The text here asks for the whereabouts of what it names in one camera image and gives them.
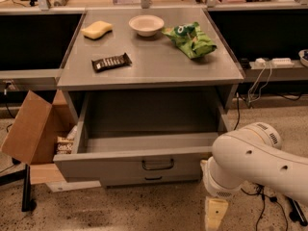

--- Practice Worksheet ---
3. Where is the white power strip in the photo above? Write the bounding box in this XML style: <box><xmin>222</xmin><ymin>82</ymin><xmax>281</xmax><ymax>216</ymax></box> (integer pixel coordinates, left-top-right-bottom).
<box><xmin>254</xmin><ymin>58</ymin><xmax>295</xmax><ymax>68</ymax></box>

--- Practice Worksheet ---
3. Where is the grey middle drawer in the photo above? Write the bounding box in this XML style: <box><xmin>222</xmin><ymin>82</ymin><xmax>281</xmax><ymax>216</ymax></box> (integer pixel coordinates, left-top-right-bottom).
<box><xmin>100</xmin><ymin>175</ymin><xmax>200</xmax><ymax>188</ymax></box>

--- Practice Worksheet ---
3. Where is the dark candy bar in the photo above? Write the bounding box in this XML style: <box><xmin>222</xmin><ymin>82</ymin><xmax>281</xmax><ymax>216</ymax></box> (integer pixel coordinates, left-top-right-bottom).
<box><xmin>91</xmin><ymin>53</ymin><xmax>132</xmax><ymax>72</ymax></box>

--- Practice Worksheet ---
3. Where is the black stand leg left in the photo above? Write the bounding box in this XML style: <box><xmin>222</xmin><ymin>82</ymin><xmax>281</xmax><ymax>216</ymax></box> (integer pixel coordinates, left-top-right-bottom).
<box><xmin>0</xmin><ymin>166</ymin><xmax>37</xmax><ymax>212</ymax></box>

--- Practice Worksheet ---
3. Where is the white bowl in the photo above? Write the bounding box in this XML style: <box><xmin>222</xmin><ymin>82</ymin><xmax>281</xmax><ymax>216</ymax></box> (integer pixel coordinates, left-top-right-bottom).
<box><xmin>129</xmin><ymin>15</ymin><xmax>165</xmax><ymax>37</ymax></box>

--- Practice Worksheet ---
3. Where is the black stand leg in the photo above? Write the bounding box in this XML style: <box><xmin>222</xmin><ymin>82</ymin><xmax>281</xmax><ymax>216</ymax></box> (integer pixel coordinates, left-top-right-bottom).
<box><xmin>289</xmin><ymin>198</ymin><xmax>308</xmax><ymax>226</ymax></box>
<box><xmin>0</xmin><ymin>166</ymin><xmax>37</xmax><ymax>212</ymax></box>

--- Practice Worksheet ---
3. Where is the grey drawer cabinet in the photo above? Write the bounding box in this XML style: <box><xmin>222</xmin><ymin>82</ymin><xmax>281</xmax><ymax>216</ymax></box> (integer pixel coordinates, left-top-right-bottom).
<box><xmin>57</xmin><ymin>7</ymin><xmax>245</xmax><ymax>188</ymax></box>

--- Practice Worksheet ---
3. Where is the green chip bag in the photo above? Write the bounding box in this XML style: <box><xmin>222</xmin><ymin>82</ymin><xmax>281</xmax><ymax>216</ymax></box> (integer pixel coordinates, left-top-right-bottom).
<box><xmin>162</xmin><ymin>22</ymin><xmax>217</xmax><ymax>60</ymax></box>

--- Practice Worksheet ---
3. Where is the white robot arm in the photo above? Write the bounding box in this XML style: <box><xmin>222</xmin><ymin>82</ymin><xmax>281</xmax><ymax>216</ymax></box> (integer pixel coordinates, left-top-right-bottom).
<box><xmin>200</xmin><ymin>122</ymin><xmax>308</xmax><ymax>206</ymax></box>

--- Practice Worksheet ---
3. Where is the snack package in box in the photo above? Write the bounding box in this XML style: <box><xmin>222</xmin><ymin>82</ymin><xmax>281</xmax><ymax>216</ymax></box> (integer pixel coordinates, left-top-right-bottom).
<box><xmin>56</xmin><ymin>137</ymin><xmax>73</xmax><ymax>154</ymax></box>

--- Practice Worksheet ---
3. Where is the grey drawer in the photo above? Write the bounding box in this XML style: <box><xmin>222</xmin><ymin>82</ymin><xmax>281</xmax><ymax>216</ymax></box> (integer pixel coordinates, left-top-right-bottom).
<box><xmin>100</xmin><ymin>175</ymin><xmax>200</xmax><ymax>188</ymax></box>
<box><xmin>54</xmin><ymin>90</ymin><xmax>228</xmax><ymax>182</ymax></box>

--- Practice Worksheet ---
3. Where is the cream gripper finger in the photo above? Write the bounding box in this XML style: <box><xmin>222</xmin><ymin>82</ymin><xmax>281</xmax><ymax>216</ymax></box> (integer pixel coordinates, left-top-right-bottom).
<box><xmin>200</xmin><ymin>160</ymin><xmax>208</xmax><ymax>177</ymax></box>
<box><xmin>205</xmin><ymin>197</ymin><xmax>229</xmax><ymax>231</ymax></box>

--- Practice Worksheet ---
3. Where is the yellow sponge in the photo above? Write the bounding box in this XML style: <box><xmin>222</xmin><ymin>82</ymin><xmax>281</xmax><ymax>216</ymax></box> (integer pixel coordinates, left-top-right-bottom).
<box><xmin>81</xmin><ymin>21</ymin><xmax>113</xmax><ymax>39</ymax></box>

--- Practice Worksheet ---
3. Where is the brown cardboard box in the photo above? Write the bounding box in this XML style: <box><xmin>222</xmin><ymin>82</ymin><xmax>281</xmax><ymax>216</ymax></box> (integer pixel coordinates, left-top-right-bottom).
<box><xmin>0</xmin><ymin>90</ymin><xmax>78</xmax><ymax>186</ymax></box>

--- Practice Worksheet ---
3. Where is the grey top drawer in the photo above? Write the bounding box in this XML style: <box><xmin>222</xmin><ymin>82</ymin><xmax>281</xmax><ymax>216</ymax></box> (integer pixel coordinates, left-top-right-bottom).
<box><xmin>54</xmin><ymin>90</ymin><xmax>228</xmax><ymax>182</ymax></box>

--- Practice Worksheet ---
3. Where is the black stand leg right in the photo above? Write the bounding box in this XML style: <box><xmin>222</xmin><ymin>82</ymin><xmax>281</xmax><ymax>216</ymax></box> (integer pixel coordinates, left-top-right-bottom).
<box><xmin>289</xmin><ymin>198</ymin><xmax>308</xmax><ymax>226</ymax></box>

